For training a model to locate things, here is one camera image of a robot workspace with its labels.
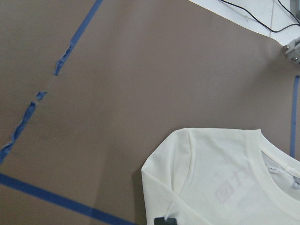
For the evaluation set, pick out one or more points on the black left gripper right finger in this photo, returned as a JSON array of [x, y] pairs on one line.
[[171, 221]]

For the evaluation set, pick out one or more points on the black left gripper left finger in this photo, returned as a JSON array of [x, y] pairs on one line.
[[159, 221]]

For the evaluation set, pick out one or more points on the cream long sleeve shirt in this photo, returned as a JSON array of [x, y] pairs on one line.
[[215, 176]]

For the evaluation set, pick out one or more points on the long blue tape strip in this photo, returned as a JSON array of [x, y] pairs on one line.
[[61, 201]]

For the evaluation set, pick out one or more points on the aluminium frame post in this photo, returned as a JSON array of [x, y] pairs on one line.
[[292, 51]]

